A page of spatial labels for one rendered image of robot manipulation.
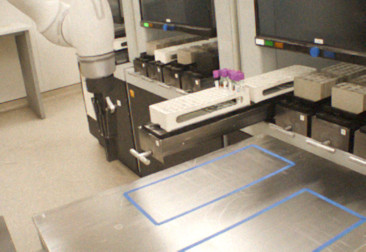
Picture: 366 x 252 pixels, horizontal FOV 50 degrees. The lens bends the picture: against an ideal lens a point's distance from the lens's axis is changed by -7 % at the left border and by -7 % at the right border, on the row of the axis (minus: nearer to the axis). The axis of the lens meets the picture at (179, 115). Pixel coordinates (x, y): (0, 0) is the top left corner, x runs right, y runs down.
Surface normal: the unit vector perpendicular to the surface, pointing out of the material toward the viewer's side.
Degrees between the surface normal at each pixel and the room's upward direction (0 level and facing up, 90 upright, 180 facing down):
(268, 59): 90
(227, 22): 90
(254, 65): 90
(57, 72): 90
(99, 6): 79
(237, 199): 0
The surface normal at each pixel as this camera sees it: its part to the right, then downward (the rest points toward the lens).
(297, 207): -0.10, -0.94
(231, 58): -0.84, 0.26
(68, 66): 0.53, 0.25
